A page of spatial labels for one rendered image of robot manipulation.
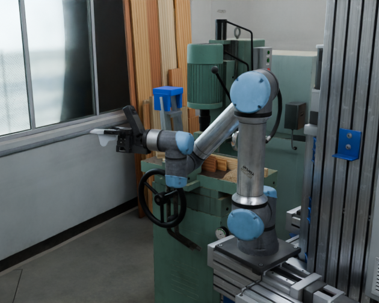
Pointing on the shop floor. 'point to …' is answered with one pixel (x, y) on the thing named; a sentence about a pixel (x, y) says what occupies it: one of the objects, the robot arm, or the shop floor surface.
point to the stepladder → (167, 97)
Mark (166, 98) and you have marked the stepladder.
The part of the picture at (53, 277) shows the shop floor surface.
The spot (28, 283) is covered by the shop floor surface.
